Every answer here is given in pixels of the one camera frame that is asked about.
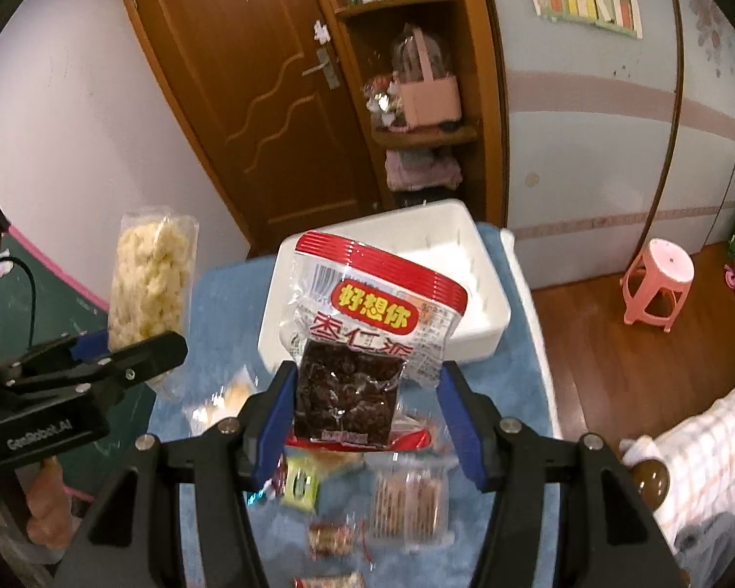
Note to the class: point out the blue red foil wrapper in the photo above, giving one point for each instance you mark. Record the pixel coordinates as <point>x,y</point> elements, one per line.
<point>268,484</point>

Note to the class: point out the brown wooden door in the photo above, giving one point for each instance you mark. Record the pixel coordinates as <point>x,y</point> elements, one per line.
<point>233,73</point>

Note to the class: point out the pale red-edged snack packet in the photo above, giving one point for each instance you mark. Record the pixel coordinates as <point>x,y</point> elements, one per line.
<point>331,582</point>

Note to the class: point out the white checked blanket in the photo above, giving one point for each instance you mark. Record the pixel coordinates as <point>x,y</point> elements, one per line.
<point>716,441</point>

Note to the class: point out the small brown snack packet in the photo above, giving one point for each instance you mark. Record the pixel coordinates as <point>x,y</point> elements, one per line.
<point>332,538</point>

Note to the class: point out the brown wooden shelf unit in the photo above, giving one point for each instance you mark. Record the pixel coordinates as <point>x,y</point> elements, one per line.
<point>484,73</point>

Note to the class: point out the yellow puffed snack packet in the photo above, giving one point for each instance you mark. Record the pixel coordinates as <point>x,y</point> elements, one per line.
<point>150,282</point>

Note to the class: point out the red dark date packet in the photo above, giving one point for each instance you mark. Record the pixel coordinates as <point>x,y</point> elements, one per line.
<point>355,318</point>

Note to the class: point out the folded pink cloth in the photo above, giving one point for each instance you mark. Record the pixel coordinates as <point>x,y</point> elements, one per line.
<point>419,171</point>

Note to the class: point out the grey sliding wardrobe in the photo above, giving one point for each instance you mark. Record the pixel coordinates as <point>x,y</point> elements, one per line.
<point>588,135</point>

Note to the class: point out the green chalkboard pink frame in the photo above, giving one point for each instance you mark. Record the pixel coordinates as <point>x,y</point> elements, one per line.
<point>55,300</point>

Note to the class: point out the pink plastic stool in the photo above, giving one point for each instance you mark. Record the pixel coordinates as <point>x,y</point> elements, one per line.
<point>664,269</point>

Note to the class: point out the small green snack packet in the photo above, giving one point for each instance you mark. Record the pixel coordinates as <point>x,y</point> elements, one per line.
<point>301,481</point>

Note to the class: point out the brown round bedpost knob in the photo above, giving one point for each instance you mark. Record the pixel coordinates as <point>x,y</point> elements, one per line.
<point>650,481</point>

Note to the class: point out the person's left hand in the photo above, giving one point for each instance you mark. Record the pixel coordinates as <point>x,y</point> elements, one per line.
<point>49,502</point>

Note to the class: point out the clear striped biscuit packet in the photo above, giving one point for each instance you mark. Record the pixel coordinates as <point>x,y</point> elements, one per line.
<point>407,502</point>

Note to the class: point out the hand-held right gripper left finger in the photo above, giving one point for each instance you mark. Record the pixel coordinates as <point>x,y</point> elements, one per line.
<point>275,419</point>

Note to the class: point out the flat red snack packet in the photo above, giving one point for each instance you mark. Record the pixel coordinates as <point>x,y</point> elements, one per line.
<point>413,438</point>

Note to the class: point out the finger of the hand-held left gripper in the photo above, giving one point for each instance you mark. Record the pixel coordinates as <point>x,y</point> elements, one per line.
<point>89,344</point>
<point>147,358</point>

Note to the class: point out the white plastic bin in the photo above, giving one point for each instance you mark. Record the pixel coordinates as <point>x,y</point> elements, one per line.
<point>465,269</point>

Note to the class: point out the clear bread packet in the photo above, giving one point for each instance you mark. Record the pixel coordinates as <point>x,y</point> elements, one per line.
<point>220,401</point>

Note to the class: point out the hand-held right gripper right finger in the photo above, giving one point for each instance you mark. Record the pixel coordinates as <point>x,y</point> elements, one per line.
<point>462,429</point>

